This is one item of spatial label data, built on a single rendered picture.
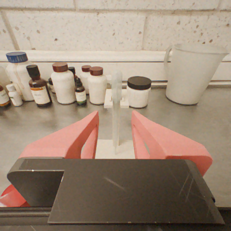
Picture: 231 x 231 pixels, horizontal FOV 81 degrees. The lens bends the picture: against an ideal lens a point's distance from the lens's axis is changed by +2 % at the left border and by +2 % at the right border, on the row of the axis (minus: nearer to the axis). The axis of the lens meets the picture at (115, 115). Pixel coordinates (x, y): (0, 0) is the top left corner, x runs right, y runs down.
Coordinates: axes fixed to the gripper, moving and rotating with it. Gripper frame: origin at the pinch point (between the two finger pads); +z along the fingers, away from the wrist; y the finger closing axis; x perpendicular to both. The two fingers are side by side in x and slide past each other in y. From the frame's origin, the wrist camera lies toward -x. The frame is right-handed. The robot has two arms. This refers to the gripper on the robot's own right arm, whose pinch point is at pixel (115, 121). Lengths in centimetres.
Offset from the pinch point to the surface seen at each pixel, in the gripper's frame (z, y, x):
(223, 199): -0.9, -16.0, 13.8
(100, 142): 9.2, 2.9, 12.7
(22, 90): 26.3, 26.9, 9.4
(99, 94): 24.9, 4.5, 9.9
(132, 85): 23.9, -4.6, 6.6
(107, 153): 6.4, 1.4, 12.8
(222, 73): 40, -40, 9
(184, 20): 44.0, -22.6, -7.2
